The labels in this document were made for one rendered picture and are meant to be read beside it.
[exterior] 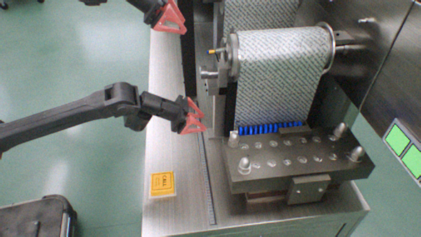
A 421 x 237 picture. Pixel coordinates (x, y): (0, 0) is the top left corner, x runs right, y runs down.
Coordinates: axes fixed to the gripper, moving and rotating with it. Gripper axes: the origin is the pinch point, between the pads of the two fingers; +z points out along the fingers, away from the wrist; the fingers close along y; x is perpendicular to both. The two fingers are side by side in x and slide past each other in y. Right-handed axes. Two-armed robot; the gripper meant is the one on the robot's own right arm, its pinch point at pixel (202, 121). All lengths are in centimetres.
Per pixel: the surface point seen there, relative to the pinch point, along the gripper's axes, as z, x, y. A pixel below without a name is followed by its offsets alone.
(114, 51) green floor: -9, -129, -239
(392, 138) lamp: 29.2, 31.3, 23.1
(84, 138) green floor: -16, -135, -104
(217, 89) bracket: 1.2, 8.5, -7.0
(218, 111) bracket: 7.4, 0.4, -7.8
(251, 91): 6.6, 16.2, 0.4
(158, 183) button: -5.3, -19.9, 10.4
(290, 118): 24.8, 13.1, 0.3
